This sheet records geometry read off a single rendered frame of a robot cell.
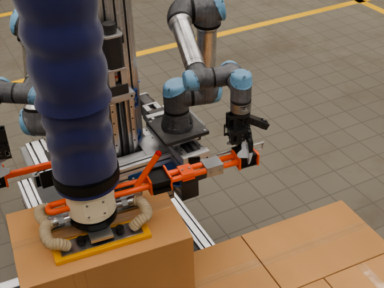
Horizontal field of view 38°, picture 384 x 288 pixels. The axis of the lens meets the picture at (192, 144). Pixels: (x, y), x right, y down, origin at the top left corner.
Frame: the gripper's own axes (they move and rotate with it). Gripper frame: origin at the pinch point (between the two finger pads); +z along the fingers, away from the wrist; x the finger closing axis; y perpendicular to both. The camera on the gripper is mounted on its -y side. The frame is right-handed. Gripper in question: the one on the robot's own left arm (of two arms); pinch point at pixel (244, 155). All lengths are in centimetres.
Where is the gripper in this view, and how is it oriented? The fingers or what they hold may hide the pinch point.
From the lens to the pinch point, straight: 216.8
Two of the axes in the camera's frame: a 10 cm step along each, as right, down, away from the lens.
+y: -9.3, 2.3, -3.0
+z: 0.3, 8.3, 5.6
